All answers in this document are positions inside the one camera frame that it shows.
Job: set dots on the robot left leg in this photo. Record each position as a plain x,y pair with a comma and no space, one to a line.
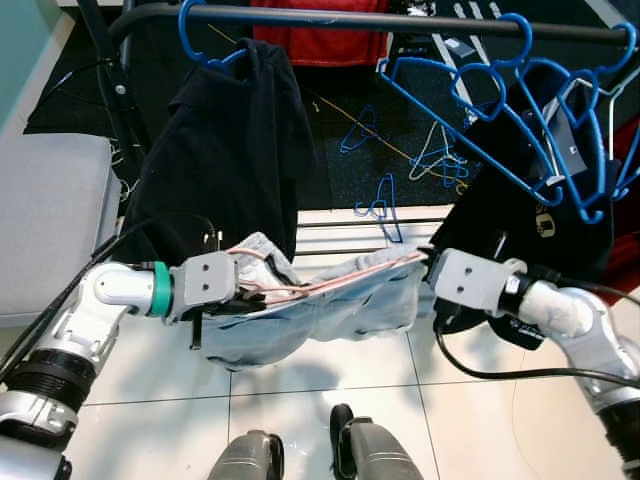
245,460

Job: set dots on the black shirt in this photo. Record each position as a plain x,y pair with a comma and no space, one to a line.
230,150

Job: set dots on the light blue denim shorts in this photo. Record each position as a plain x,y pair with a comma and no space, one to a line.
330,320

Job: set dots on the black stand pole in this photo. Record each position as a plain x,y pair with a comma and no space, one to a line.
105,90

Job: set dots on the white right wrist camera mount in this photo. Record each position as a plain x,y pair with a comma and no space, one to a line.
470,280

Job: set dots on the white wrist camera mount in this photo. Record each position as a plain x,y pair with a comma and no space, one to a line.
470,280
205,283

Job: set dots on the black metal clothes rack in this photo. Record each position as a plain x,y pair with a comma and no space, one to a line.
350,18

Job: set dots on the robot right leg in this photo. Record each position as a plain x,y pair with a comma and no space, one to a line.
378,450

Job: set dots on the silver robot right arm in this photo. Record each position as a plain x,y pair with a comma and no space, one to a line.
565,310

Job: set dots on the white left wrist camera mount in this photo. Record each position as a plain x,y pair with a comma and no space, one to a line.
205,283

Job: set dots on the dark navy shirt with logo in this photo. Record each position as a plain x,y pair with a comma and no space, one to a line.
520,250

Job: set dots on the grey upholstered bench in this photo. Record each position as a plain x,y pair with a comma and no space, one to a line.
50,220

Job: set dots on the robot leg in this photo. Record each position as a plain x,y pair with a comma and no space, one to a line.
378,450
245,460

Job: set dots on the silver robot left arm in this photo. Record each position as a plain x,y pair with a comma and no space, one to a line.
115,285

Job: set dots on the bright red shirt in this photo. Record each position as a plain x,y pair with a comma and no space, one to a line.
320,45

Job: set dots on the dark red garment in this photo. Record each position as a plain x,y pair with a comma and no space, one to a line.
630,270

